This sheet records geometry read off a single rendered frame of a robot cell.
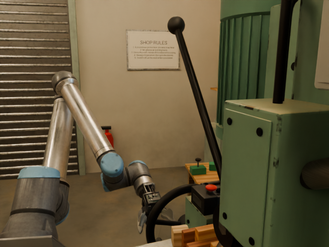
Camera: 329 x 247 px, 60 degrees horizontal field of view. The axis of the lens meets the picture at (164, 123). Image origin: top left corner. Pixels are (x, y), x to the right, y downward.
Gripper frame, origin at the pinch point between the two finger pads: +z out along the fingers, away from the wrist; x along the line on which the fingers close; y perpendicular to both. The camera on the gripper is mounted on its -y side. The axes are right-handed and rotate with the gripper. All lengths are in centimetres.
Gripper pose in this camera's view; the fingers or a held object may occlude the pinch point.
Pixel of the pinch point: (158, 231)
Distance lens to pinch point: 117.9
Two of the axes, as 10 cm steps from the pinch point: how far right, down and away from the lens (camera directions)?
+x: 9.4, -0.7, 3.2
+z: 3.1, 5.2, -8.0
